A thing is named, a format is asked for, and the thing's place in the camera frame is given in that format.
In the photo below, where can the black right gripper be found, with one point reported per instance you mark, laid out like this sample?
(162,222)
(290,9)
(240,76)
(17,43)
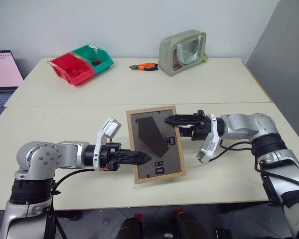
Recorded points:
(201,124)

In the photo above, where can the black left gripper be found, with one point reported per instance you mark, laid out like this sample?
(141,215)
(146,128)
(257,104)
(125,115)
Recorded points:
(110,156)

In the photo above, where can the wooden picture frame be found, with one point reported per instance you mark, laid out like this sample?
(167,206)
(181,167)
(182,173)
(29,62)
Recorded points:
(149,134)

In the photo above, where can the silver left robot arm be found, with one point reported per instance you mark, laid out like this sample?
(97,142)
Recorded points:
(37,159)

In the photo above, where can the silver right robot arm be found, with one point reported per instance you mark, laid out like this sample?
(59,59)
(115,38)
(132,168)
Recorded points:
(271,159)

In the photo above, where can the yellow-green ball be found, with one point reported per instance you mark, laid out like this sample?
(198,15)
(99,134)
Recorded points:
(205,58)

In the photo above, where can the dark rounded shape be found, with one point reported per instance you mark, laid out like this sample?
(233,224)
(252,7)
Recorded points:
(188,226)
(130,229)

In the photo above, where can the beige zip pouch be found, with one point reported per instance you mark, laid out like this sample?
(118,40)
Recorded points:
(168,54)

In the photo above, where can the green plastic storage bin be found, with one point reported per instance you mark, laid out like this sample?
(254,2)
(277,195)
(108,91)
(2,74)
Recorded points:
(105,62)

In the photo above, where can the small black part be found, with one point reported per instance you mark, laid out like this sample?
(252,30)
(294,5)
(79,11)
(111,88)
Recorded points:
(96,62)

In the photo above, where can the red plastic storage bin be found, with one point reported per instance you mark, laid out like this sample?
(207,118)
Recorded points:
(69,62)

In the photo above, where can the open laptop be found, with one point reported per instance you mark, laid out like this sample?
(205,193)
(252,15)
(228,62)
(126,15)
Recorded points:
(2,74)

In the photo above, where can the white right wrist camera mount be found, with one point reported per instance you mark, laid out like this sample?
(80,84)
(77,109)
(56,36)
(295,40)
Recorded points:
(209,148)

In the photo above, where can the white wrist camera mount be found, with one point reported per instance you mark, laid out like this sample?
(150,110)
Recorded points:
(110,128)
(209,148)

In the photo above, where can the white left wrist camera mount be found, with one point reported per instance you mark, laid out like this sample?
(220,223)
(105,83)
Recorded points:
(110,128)

